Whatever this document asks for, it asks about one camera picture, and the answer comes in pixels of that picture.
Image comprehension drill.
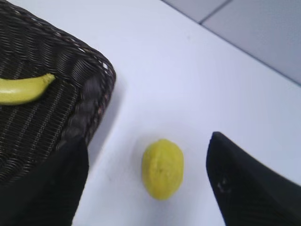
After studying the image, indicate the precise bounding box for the dark woven wicker basket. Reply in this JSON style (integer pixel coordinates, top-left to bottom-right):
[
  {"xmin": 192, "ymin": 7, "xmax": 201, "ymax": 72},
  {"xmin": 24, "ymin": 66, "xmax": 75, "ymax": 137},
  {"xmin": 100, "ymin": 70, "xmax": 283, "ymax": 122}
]
[{"xmin": 0, "ymin": 0, "xmax": 116, "ymax": 187}]

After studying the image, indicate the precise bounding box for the yellow lemon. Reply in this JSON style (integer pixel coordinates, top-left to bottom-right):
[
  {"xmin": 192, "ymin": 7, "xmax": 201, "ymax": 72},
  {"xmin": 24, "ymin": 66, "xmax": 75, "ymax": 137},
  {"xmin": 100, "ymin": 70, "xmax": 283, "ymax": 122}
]
[{"xmin": 141, "ymin": 139, "xmax": 184, "ymax": 200}]

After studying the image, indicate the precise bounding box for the yellow banana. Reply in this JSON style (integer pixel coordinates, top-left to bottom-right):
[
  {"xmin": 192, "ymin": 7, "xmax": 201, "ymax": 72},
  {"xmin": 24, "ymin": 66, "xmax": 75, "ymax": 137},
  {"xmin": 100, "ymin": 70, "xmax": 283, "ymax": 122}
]
[{"xmin": 0, "ymin": 73, "xmax": 55, "ymax": 105}]

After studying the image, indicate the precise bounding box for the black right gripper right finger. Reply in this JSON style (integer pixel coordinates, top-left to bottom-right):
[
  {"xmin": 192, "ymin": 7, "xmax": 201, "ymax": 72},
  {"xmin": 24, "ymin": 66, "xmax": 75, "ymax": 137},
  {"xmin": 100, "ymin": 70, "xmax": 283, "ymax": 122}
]
[{"xmin": 206, "ymin": 132, "xmax": 301, "ymax": 226}]

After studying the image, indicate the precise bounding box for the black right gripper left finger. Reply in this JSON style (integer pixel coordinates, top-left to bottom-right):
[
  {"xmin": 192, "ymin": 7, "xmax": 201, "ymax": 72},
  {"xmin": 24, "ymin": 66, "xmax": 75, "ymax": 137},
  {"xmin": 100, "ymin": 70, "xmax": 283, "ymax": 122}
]
[{"xmin": 0, "ymin": 136, "xmax": 89, "ymax": 226}]

